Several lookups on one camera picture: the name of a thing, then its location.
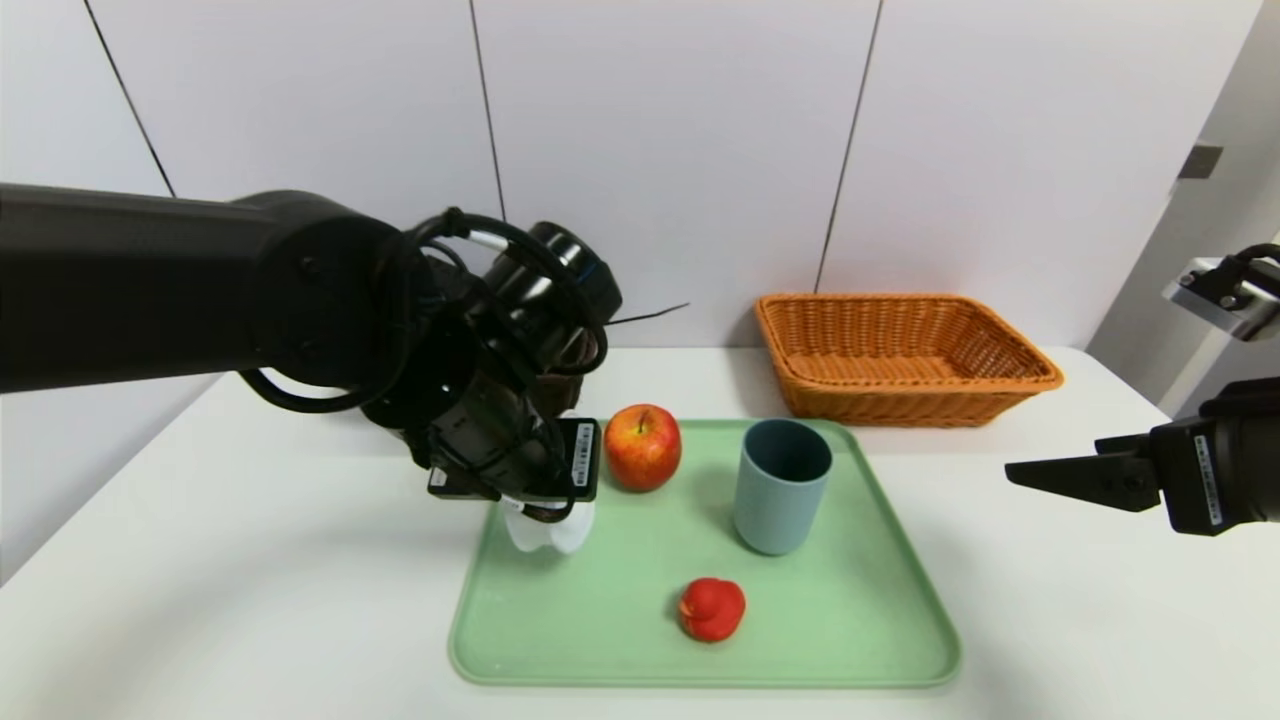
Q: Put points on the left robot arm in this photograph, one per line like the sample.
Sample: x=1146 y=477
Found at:
x=150 y=290

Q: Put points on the white round plastic container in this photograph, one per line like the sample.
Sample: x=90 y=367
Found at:
x=570 y=530

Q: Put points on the blue grey plastic cup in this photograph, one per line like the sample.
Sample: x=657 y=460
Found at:
x=775 y=510

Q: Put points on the dark grey wall bracket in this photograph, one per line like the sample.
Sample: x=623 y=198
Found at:
x=1199 y=162

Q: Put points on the light green plastic tray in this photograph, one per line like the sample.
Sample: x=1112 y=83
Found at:
x=850 y=620

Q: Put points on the red yellow apple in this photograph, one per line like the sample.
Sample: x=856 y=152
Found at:
x=642 y=450

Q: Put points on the orange wicker basket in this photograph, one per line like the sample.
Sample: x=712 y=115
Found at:
x=900 y=400

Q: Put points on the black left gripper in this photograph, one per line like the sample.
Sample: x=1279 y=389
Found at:
x=578 y=459

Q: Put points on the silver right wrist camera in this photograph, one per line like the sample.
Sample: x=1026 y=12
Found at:
x=1235 y=305

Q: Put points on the red rubber duck toy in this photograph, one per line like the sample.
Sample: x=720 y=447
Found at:
x=712 y=608

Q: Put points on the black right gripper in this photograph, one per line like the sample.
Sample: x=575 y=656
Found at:
x=1197 y=479

